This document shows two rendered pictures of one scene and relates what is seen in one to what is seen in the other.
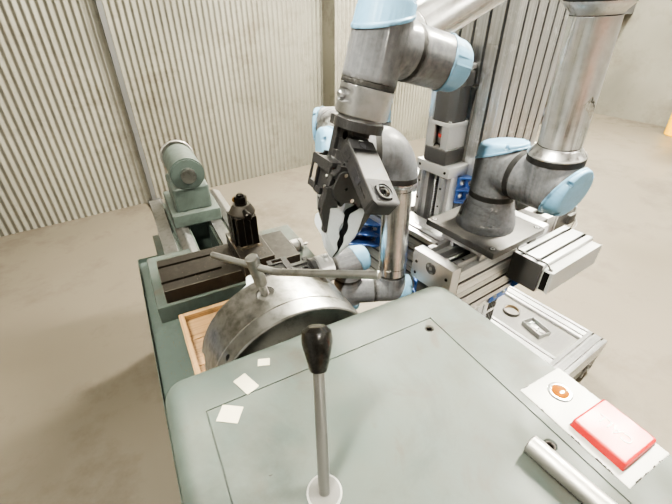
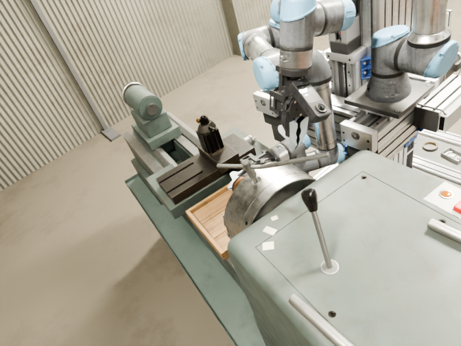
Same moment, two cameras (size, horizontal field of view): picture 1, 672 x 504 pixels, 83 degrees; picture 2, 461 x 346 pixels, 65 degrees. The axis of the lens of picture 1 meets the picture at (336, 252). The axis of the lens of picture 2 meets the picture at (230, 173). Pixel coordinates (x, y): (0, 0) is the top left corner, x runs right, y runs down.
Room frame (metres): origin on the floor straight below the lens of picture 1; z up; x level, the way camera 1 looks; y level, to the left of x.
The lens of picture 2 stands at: (-0.25, 0.09, 1.91)
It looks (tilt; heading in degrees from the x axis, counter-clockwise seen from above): 38 degrees down; 8
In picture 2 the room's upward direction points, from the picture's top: 19 degrees counter-clockwise
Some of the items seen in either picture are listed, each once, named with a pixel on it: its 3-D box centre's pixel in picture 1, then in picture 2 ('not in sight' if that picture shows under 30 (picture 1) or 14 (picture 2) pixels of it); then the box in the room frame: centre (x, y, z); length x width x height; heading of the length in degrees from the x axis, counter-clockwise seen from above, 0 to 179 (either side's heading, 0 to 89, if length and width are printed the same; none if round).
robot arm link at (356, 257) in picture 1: (348, 262); (294, 145); (0.86, -0.03, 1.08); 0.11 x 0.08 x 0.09; 117
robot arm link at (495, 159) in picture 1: (501, 165); (391, 49); (0.92, -0.41, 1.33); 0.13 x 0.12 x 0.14; 30
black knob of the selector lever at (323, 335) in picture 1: (318, 346); (310, 199); (0.27, 0.02, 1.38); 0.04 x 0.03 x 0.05; 28
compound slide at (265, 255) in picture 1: (249, 249); (218, 153); (1.05, 0.28, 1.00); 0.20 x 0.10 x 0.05; 28
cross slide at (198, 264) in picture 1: (230, 262); (206, 166); (1.04, 0.35, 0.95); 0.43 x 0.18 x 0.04; 118
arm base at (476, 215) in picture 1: (488, 206); (388, 79); (0.92, -0.41, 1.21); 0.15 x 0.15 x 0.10
